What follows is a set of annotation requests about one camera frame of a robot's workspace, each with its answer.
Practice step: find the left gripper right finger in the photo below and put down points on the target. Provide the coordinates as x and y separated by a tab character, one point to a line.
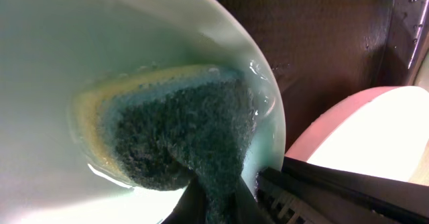
247	210

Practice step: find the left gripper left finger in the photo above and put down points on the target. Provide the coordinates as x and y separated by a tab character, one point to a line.
191	208

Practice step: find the mint plate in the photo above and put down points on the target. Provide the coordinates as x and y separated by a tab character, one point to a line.
54	49

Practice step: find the black round tray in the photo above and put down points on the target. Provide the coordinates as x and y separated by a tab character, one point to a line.
322	51

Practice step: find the green yellow sponge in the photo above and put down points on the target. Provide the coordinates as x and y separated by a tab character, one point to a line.
163	129

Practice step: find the white plate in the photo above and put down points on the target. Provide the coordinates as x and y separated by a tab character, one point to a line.
381	132

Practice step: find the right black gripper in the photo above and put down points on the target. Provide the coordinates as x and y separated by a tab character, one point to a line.
308	194

